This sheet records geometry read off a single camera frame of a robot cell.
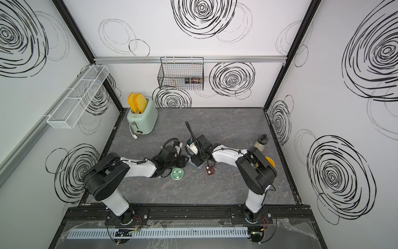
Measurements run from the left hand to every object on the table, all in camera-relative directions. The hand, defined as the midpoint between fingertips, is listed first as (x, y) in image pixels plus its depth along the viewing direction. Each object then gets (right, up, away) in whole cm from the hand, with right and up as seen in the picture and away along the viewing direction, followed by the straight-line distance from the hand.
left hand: (186, 158), depth 92 cm
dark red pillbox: (+15, -6, -3) cm, 16 cm away
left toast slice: (-34, +35, +2) cm, 49 cm away
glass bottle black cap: (+45, +11, -3) cm, 46 cm away
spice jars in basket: (+5, +47, -1) cm, 47 cm away
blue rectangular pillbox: (+8, -3, -5) cm, 10 cm away
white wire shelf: (-54, +25, -21) cm, 63 cm away
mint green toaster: (-27, +22, +4) cm, 35 cm away
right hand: (+6, +1, 0) cm, 6 cm away
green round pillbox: (-4, -7, -6) cm, 10 cm away
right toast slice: (-30, +35, +6) cm, 47 cm away
